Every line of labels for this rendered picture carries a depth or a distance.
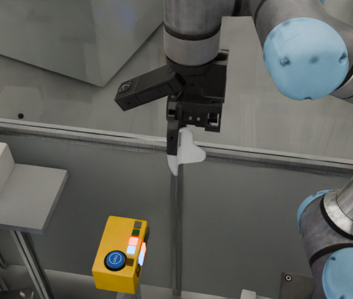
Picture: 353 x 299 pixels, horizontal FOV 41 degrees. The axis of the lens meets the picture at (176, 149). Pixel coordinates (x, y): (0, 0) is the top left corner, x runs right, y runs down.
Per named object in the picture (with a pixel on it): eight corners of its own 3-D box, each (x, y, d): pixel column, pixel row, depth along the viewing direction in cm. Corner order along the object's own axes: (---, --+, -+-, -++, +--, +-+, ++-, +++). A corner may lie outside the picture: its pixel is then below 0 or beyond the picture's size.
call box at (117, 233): (113, 237, 128) (108, 213, 120) (149, 242, 127) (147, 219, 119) (96, 291, 117) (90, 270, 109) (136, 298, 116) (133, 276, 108)
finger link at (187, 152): (202, 187, 74) (207, 133, 70) (165, 182, 75) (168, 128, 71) (204, 177, 77) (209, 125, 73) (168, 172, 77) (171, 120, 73)
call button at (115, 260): (110, 253, 113) (108, 249, 112) (126, 255, 113) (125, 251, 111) (105, 268, 110) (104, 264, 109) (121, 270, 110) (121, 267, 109)
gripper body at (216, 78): (219, 137, 71) (225, 72, 62) (162, 130, 72) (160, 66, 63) (224, 104, 76) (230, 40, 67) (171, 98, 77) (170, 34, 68)
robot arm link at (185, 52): (158, 38, 60) (169, 4, 65) (159, 67, 63) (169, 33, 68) (218, 43, 59) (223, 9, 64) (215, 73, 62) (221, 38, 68)
